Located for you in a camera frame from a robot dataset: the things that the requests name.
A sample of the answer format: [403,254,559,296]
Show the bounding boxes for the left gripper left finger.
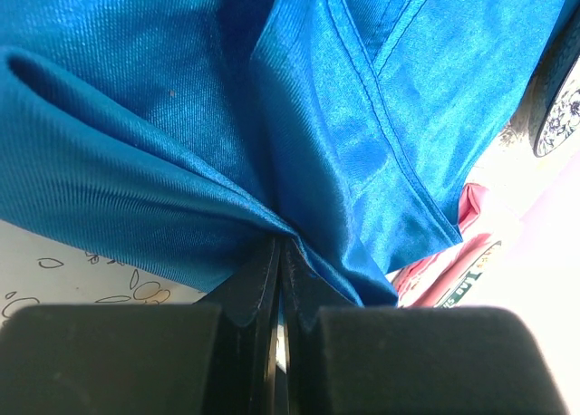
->
[1,239,277,414]

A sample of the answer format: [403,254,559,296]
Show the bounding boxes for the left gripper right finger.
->
[279,241,566,414]

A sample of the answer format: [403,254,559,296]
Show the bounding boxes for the blue cloth napkin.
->
[1,0,566,305]

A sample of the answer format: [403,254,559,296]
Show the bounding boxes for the silver knife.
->
[266,323,287,374]

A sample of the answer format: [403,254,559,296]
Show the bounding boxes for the pink placemat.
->
[384,156,580,308]

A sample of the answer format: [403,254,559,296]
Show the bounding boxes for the green rimmed white plate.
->
[409,240,502,308]

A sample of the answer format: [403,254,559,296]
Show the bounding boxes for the blue floral plate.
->
[529,40,579,158]

